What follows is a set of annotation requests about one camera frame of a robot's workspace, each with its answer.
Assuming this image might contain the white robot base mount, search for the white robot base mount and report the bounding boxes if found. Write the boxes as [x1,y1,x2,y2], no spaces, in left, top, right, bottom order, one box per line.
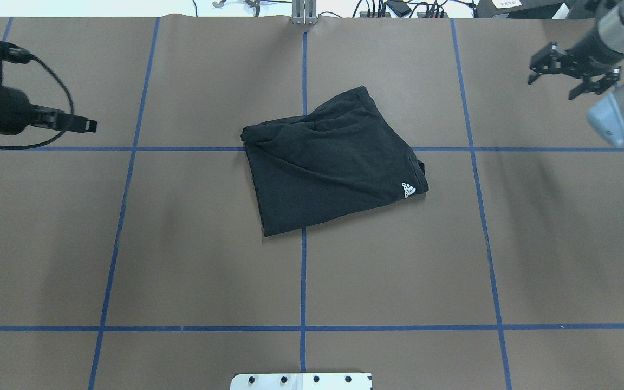
[230,372,373,389]

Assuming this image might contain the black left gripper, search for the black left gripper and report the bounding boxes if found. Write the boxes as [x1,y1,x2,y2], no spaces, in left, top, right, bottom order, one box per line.
[0,87,98,135]

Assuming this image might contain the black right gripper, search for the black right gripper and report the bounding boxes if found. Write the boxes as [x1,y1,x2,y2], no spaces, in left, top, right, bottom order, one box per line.
[527,25,624,101]

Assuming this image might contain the black device behind table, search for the black device behind table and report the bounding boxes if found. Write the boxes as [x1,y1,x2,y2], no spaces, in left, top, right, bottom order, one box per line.
[473,1,569,20]

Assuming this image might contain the black graphic t-shirt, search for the black graphic t-shirt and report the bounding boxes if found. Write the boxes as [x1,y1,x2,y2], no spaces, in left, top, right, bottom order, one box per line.
[240,86,429,237]

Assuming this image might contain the aluminium frame post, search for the aluminium frame post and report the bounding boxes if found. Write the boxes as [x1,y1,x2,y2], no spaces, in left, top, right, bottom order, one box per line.
[291,0,319,25]

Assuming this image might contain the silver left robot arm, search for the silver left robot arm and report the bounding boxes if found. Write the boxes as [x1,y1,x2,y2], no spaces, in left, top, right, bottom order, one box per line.
[0,87,98,150]

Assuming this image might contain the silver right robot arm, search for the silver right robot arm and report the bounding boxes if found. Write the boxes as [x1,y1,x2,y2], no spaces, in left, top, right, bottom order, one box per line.
[527,1,624,148]

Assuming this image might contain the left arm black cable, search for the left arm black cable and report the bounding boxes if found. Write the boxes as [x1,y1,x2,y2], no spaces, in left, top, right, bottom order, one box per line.
[0,51,75,151]

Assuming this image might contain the black cables behind table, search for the black cables behind table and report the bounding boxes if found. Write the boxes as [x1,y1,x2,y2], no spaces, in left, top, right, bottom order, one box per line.
[354,0,450,19]

